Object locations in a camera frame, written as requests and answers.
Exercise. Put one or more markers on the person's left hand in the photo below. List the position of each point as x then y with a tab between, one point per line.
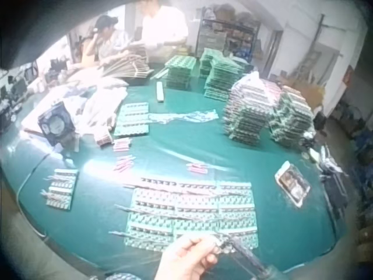
182	259

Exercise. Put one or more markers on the clear blister strip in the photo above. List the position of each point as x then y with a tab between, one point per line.
223	245

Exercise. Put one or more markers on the spread of green card sheets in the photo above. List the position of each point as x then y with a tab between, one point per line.
192	213

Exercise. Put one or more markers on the dark metal tool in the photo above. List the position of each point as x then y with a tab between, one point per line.
247	259

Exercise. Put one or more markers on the bundle of pink strips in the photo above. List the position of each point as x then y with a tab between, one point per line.
126	164
121	145
104	137
197	168

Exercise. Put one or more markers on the phone on stand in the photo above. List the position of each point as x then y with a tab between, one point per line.
292	183

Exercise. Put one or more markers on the small pile of green cards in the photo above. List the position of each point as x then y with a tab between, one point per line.
61	189

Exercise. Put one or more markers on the clear plastic bag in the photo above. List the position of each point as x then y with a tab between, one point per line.
186	116

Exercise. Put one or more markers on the green card sheet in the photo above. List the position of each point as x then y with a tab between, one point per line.
131	119

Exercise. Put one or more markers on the tall stack of green cards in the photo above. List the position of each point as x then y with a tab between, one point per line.
247	113
294	119
223	76

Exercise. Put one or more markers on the white power strip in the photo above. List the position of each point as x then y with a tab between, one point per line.
160	91

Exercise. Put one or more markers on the black machine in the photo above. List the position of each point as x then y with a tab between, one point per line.
333	181

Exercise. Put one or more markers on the heap of white plastic bags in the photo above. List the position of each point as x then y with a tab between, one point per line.
96	99

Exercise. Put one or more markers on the blue box with round window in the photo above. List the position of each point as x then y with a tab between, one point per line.
56	124

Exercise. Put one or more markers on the low stack of green cards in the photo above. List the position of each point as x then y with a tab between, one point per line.
180	71

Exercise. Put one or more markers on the stack of brown cardboard sheets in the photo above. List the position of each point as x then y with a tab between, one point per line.
128	67

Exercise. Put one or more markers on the brown cartons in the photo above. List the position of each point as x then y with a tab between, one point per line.
304	90

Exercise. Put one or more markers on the metal storage shelf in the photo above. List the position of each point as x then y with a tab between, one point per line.
228	32

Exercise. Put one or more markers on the cluttered side table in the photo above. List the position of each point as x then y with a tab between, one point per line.
14	93

